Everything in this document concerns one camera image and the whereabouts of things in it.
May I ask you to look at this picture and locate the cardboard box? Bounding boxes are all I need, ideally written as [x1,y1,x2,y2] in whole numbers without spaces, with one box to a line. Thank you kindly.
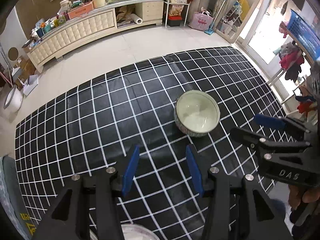
[12,57,36,81]

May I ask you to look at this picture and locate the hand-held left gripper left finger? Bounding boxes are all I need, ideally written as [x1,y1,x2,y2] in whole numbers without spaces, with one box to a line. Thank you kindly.
[32,144,140,240]

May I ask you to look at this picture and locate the person's right hand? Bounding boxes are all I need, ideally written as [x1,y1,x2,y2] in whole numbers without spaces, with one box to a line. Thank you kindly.
[287,184,320,211]

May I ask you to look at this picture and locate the white wire rack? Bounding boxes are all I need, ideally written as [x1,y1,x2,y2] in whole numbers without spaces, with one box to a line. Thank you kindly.
[154,0,197,28]

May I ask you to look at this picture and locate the white plate with pink flowers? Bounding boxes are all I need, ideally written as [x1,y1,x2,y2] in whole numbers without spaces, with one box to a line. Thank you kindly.
[89,224,166,240]

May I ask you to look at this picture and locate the white plastic basin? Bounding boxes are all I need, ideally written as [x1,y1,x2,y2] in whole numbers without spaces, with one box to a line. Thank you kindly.
[3,84,23,113]

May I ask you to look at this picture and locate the pink bag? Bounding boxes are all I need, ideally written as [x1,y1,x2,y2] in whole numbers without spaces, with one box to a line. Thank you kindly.
[188,11,214,31]

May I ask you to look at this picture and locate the red hanging clothes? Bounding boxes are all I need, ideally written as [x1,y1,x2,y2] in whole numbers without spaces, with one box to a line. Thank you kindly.
[278,42,306,81]

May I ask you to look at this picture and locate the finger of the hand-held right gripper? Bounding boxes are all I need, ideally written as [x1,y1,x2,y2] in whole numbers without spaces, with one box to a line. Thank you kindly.
[253,114,312,134]
[229,127,313,157]

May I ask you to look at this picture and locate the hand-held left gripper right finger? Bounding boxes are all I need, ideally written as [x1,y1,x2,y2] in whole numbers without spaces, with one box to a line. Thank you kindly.
[185,144,293,240]

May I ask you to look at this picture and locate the pink box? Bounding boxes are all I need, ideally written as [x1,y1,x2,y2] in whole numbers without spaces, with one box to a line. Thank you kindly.
[67,3,94,20]

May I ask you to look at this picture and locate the black checkered tablecloth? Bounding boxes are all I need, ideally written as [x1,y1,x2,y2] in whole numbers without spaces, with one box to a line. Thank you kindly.
[15,46,291,240]

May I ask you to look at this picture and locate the cream tufted cabinet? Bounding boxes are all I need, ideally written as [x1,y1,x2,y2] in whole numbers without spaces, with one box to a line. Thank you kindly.
[26,0,165,72]

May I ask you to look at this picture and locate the white open box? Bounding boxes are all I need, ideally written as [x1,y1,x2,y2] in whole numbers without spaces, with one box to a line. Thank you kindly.
[21,74,40,96]

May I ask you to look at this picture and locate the green patterned bowl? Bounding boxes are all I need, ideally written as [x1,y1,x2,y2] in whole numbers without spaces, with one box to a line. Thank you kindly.
[174,90,221,138]

